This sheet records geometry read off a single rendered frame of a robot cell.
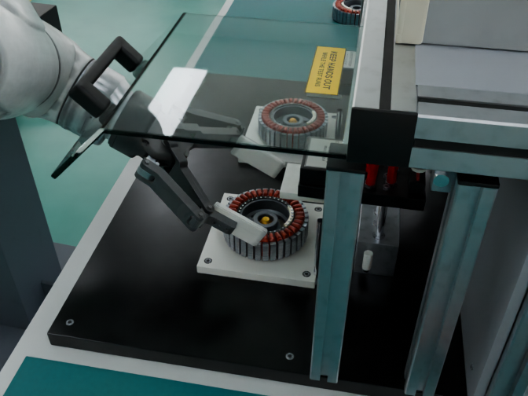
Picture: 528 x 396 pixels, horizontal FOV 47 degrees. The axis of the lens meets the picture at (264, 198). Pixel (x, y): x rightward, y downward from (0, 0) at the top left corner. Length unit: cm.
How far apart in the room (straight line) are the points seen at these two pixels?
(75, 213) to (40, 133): 54
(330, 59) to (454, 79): 16
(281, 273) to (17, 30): 41
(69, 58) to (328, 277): 37
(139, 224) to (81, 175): 145
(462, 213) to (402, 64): 13
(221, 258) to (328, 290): 24
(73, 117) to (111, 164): 160
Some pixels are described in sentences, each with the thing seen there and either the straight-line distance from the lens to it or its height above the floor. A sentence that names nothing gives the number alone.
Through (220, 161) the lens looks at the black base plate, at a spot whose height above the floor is 77.
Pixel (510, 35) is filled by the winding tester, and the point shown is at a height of 113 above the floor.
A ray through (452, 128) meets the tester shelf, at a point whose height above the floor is 111.
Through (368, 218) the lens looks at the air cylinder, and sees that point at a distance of 79.
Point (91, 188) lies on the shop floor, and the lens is 223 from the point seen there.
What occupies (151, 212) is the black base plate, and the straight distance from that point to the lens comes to 88.
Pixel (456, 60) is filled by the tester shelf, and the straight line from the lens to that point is 51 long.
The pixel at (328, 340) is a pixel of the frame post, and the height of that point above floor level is 83.
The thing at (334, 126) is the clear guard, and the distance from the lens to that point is 50.
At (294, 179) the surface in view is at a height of 88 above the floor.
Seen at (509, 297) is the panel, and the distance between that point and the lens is 57.
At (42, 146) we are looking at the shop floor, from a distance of 250.
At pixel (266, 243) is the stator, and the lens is 75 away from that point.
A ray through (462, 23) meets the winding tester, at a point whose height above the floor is 114.
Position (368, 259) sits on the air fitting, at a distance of 75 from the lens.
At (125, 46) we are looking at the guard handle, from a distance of 66.
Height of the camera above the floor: 133
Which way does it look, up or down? 39 degrees down
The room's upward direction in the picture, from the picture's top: straight up
